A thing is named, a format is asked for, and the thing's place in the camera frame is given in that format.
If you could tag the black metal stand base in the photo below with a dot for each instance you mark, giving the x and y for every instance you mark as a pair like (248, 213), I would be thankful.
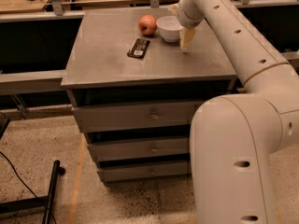
(37, 202)

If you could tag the middle grey drawer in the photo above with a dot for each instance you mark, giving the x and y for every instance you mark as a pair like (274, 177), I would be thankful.
(138, 148)

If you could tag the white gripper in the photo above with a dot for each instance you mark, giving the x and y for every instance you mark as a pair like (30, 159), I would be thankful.
(188, 20)

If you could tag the white bowl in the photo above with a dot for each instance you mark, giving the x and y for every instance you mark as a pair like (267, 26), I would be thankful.
(169, 28)

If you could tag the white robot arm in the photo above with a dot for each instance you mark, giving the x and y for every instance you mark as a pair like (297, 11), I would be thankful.
(232, 136)

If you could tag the top grey drawer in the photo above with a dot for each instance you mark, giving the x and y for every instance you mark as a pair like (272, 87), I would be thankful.
(104, 118)

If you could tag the grey drawer cabinet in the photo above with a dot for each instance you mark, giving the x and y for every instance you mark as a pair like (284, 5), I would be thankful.
(116, 29)

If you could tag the bottom grey drawer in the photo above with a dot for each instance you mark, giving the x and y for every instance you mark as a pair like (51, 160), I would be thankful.
(152, 170)

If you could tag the red apple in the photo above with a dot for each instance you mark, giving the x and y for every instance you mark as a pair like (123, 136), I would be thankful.
(147, 25)

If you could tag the grey drawer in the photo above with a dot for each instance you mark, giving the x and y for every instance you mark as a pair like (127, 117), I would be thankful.
(152, 170)
(138, 148)
(104, 118)

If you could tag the grey metal rail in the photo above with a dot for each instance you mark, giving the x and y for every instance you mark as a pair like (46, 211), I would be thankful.
(31, 81)

